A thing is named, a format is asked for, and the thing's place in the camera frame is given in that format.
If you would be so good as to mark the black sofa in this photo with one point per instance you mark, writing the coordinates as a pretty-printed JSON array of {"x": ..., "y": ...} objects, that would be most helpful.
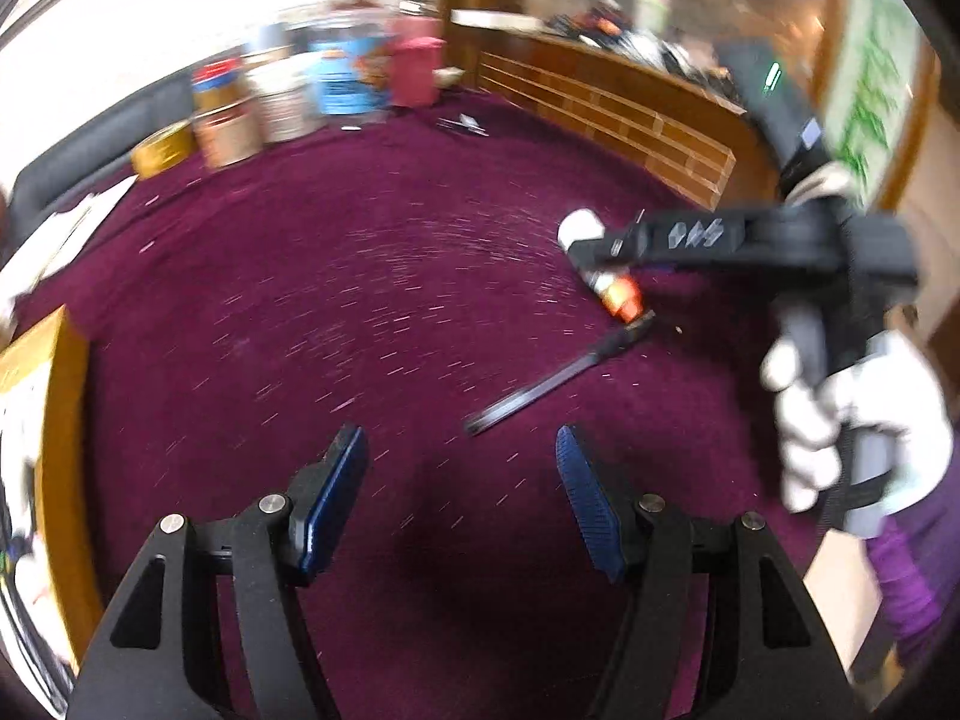
[{"x": 97, "y": 150}]

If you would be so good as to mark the person's right hand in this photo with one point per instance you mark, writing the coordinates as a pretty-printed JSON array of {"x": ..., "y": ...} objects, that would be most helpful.
[{"x": 806, "y": 427}]

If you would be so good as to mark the white plastic jar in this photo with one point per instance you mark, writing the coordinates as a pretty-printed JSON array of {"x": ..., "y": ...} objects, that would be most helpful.
[{"x": 281, "y": 101}]

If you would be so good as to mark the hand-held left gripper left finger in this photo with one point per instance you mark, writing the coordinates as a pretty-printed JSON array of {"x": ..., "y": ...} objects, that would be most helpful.
[{"x": 330, "y": 499}]

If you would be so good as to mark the flat white box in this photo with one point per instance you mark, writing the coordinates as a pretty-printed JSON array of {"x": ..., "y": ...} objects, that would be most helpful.
[{"x": 495, "y": 19}]

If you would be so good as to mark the wooden cabinet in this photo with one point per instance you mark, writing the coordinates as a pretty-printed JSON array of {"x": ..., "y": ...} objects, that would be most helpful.
[{"x": 600, "y": 105}]

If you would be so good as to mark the gold tape roll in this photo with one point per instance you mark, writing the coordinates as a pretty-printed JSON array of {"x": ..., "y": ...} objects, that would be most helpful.
[{"x": 163, "y": 148}]

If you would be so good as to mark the clear gel pen black grip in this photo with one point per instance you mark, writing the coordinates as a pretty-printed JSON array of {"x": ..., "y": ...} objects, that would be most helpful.
[{"x": 555, "y": 379}]

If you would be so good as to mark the small metal clipper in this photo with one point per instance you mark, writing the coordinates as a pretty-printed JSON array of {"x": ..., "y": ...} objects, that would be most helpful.
[{"x": 463, "y": 124}]

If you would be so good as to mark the clear jar with blue label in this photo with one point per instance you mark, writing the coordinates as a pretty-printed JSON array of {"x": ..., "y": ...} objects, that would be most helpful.
[{"x": 349, "y": 52}]

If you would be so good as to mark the pink plastic container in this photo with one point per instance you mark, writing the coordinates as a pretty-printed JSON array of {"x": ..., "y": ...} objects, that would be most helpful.
[{"x": 416, "y": 64}]

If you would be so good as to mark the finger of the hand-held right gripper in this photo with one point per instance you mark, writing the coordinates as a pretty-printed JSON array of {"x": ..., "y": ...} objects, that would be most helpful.
[
  {"x": 611, "y": 249},
  {"x": 652, "y": 268}
]

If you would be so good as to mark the wooden frame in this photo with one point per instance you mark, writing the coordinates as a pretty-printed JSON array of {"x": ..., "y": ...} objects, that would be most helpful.
[{"x": 67, "y": 427}]

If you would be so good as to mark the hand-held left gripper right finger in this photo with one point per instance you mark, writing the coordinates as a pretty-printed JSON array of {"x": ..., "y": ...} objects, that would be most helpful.
[{"x": 592, "y": 502}]

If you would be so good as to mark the pile of small clutter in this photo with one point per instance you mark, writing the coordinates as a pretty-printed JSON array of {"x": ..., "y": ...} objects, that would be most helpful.
[{"x": 645, "y": 37}]

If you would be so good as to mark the white paper sheets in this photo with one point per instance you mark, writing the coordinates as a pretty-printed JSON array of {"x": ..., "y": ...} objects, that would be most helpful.
[{"x": 82, "y": 225}]

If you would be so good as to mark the green wall poster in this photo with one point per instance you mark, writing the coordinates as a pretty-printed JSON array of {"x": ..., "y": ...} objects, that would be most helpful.
[{"x": 877, "y": 75}]

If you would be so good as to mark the jar with red-blue lid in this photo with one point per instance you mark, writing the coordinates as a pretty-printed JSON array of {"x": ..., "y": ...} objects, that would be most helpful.
[{"x": 225, "y": 120}]

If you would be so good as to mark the person's right forearm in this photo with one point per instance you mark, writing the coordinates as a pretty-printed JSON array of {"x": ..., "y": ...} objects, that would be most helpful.
[{"x": 915, "y": 577}]

